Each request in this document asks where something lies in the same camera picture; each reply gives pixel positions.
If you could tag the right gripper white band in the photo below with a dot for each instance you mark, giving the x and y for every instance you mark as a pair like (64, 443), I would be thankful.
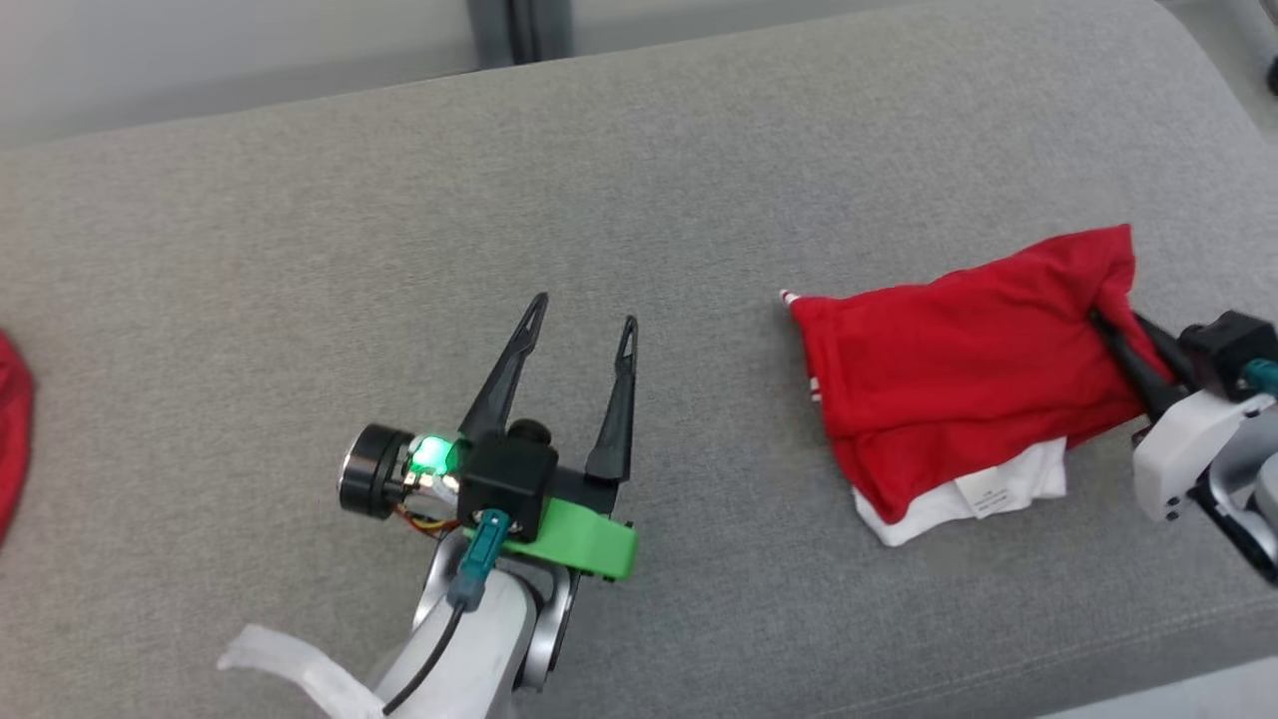
(1173, 449)

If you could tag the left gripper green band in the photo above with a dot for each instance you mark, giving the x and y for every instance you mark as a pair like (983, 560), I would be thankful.
(589, 544)

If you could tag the red jersey with white stripes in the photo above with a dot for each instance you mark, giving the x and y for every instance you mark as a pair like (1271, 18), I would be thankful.
(949, 379)

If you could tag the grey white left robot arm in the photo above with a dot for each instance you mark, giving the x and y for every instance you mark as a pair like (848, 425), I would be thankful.
(479, 649)

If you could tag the grey fabric sofa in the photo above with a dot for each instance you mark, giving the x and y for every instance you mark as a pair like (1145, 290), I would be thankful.
(300, 250)

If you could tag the plain red garment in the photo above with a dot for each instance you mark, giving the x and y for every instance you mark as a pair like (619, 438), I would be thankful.
(12, 429)

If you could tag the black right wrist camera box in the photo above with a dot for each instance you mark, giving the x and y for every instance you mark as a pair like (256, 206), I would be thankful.
(1228, 345)

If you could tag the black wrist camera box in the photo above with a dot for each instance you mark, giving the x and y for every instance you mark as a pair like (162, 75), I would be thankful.
(509, 479)
(1228, 345)

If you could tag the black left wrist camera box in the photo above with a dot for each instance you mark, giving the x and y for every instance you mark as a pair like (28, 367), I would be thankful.
(509, 479)

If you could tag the grey partition post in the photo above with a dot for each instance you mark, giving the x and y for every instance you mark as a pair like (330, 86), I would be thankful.
(489, 30)

